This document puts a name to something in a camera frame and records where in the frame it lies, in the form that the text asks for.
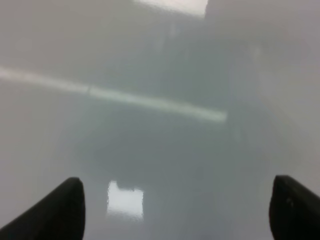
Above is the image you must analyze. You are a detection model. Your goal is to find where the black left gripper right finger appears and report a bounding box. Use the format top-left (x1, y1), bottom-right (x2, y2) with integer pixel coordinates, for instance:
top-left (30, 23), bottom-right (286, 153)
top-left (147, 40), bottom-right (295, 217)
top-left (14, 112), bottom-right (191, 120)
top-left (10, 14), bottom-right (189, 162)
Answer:
top-left (269, 175), bottom-right (320, 240)

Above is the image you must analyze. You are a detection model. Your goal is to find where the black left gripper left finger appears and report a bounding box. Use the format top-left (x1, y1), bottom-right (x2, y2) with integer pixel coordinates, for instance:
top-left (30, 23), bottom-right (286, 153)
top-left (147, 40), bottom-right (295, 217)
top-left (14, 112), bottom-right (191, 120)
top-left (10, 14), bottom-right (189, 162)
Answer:
top-left (0, 177), bottom-right (85, 240)

